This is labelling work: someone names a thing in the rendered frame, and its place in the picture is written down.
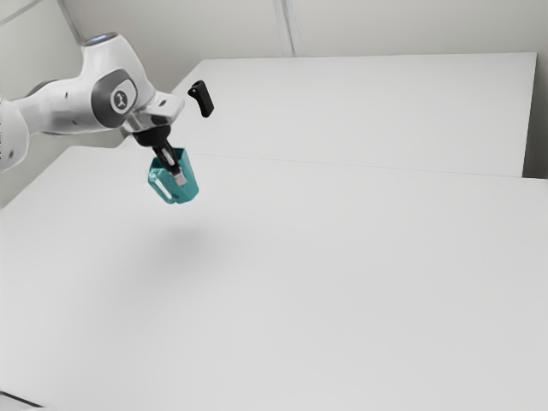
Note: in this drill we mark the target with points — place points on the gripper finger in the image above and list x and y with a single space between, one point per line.
173 169

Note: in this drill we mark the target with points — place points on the teal faceted mug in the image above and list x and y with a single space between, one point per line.
188 188

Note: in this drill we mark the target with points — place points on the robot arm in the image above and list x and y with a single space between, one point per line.
64 107

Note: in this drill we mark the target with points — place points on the small black angled piece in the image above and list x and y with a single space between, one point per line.
203 97

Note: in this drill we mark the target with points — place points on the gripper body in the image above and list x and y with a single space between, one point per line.
152 136

